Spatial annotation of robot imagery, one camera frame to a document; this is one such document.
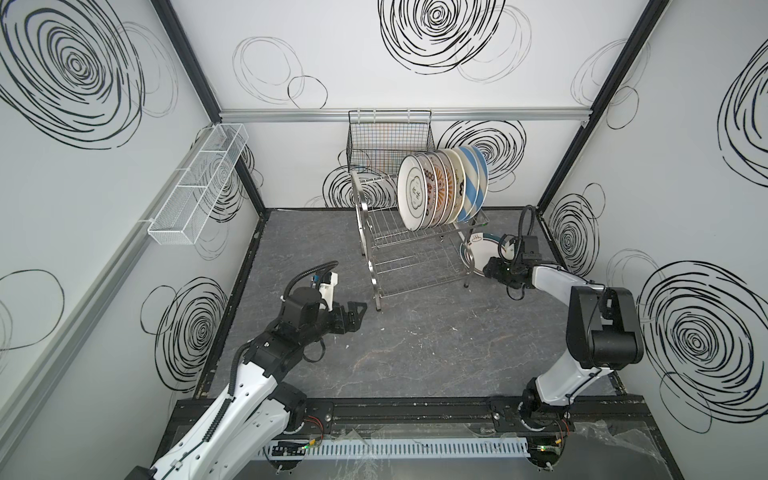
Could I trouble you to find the green rimmed white plate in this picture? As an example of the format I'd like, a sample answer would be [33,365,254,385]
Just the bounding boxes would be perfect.
[459,233,514,277]

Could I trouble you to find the white plate red characters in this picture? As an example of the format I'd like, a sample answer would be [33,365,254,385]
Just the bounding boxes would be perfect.
[423,153,438,228]

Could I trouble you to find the orange sunburst plate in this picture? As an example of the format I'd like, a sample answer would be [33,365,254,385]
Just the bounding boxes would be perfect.
[438,150,456,225]
[432,151,447,226]

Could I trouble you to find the cream floral plate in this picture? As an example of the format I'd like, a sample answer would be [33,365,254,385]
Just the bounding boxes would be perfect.
[448,149,466,223]

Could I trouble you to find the white plate green emblem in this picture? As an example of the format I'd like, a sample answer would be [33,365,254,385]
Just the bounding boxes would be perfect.
[397,155,427,231]

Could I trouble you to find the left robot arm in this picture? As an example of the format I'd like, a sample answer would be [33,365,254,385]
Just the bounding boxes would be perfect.
[128,261,367,479]

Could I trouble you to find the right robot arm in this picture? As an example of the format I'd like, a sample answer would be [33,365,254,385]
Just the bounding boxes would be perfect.
[483,205,645,431]

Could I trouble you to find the steel two-tier dish rack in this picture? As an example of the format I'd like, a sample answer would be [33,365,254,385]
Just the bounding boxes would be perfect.
[348,166,488,311]

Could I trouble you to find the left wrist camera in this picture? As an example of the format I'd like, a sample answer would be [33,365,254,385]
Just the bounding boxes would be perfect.
[312,270,338,311]

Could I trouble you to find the white slotted cable duct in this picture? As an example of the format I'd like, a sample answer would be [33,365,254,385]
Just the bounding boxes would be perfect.
[257,438,530,461]

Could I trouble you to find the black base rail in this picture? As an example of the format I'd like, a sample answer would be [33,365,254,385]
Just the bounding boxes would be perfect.
[167,395,652,436]

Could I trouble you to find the dark wire mesh basket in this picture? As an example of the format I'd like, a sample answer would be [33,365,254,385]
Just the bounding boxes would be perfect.
[345,109,435,175]

